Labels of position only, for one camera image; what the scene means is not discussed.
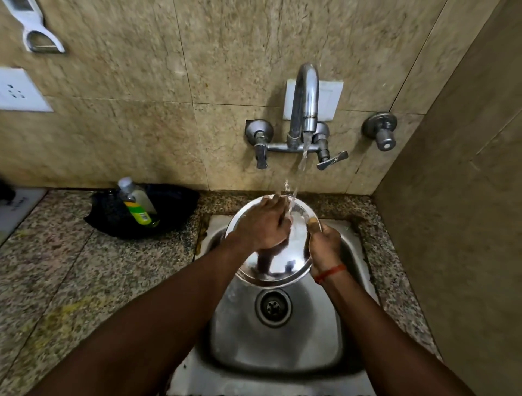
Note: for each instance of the person's left hand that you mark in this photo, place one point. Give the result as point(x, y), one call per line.
point(261, 228)

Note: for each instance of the person's right hand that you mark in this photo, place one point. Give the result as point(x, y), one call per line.
point(324, 247)

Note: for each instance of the person's right thumb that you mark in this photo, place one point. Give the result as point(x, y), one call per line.
point(313, 225)

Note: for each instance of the person's left fingers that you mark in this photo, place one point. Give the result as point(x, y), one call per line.
point(281, 210)

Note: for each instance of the round steel plate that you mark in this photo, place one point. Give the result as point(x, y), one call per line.
point(291, 257)

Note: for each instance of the person's left forearm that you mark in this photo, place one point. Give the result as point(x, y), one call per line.
point(155, 326)

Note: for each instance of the person's right forearm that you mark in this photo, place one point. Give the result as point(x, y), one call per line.
point(387, 342)

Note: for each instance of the red wrist thread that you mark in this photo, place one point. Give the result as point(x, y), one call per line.
point(329, 272)

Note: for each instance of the sink drain strainer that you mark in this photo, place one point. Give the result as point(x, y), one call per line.
point(273, 306)

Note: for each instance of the black plastic bag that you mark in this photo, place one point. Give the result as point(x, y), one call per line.
point(171, 208)

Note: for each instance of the stainless steel sink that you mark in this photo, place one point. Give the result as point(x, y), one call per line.
point(277, 338)

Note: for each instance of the dish soap bottle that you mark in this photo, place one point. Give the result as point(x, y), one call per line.
point(136, 202)

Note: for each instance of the white appliance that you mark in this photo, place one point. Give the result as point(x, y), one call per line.
point(14, 210)

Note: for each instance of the white electrical socket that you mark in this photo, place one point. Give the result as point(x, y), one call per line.
point(20, 90)

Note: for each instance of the white peeler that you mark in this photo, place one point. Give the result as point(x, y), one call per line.
point(32, 24)

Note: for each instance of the chrome wall mixer tap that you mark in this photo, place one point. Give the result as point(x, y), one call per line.
point(304, 118)

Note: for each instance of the chrome wall valve knob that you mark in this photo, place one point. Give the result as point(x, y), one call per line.
point(381, 128)

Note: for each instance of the white wall plate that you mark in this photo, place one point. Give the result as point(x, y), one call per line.
point(329, 100)

